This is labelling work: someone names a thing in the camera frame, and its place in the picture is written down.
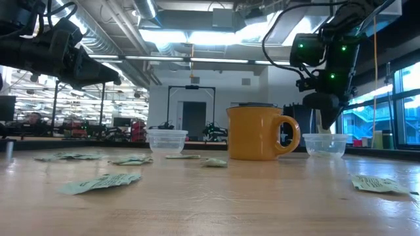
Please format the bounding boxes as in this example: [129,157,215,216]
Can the red storage crates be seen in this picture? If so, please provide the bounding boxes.
[130,119,148,143]

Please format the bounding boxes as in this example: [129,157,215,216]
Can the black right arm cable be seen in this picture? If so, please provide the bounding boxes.
[261,1,348,79]

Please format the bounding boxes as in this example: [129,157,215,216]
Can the grey metal post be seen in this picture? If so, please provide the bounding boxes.
[5,140,15,163]

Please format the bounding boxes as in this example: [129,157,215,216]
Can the black monitor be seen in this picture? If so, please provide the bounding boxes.
[0,95,16,122]

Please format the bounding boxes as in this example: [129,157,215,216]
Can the person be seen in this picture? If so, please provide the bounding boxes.
[22,111,44,127]

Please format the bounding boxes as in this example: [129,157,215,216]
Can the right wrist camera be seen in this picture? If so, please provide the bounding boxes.
[296,77,321,93]

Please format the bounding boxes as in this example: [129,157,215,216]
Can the pale green cup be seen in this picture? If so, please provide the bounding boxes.
[371,130,384,149]

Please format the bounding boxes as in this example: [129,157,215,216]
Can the yellow ceramic mug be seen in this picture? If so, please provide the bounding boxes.
[226,105,301,161]

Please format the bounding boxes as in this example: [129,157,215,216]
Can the green sweetener packet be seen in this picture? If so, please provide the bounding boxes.
[58,172,143,196]
[350,174,410,194]
[163,154,201,160]
[201,157,228,168]
[108,154,154,167]
[32,152,106,162]

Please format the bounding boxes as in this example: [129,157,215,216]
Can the black cabinet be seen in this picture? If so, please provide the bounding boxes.
[280,103,316,153]

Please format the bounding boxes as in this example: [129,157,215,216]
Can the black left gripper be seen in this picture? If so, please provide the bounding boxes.
[42,18,122,87]

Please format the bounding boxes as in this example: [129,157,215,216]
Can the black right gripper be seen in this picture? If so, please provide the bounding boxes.
[302,35,360,130]

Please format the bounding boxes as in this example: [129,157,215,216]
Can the long ceiling light bar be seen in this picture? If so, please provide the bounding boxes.
[87,54,293,66]

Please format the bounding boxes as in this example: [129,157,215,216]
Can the black gantry frame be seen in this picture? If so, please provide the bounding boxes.
[166,85,217,132]
[51,80,106,135]

